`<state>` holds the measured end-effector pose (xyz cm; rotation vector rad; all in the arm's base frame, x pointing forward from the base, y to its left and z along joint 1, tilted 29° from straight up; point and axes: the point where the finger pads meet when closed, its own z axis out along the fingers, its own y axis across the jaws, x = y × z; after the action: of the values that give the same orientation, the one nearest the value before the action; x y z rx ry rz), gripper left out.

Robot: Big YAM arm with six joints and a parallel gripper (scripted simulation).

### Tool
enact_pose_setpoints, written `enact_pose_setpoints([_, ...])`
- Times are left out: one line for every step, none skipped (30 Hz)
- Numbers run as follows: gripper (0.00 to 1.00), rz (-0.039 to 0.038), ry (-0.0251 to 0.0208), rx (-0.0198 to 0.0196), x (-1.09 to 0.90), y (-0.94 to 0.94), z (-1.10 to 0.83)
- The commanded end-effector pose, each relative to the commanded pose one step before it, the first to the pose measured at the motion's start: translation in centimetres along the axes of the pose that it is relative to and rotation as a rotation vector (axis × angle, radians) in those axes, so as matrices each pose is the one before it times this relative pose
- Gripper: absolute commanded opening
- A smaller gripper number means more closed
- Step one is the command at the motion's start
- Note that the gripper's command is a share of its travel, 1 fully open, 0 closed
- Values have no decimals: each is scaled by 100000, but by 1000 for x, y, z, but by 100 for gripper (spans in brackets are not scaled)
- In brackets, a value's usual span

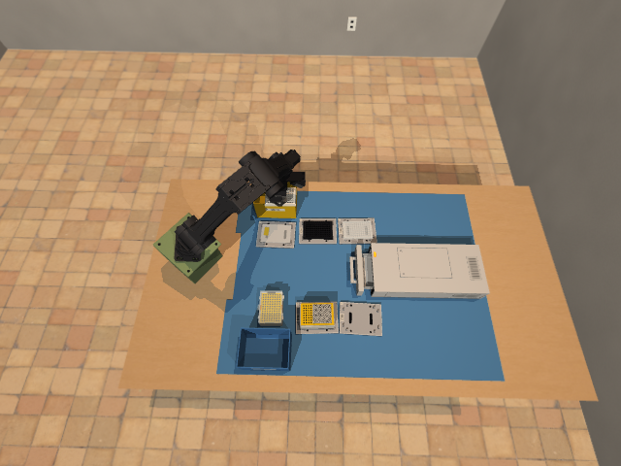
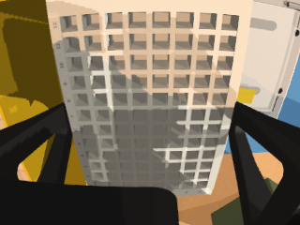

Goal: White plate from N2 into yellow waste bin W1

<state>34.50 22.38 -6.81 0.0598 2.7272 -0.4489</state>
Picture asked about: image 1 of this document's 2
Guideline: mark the blue flat mat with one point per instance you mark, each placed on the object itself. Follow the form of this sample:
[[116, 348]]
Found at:
[[422, 338]]

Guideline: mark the blue open-top bin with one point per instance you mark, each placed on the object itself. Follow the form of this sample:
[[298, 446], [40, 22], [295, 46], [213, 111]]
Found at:
[[264, 347]]

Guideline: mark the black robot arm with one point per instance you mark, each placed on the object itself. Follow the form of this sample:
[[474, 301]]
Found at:
[[234, 195]]

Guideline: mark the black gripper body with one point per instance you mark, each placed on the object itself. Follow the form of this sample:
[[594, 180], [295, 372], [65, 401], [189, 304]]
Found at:
[[278, 198]]

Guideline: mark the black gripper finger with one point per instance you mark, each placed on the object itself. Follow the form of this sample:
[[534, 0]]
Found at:
[[283, 200]]

